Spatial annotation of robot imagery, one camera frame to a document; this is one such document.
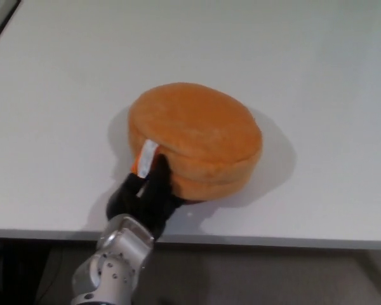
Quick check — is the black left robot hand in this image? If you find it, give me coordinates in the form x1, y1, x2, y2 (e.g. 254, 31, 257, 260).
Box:
105, 154, 191, 240

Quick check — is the orange soft plush plate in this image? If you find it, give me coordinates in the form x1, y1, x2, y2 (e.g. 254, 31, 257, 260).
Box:
127, 82, 263, 201

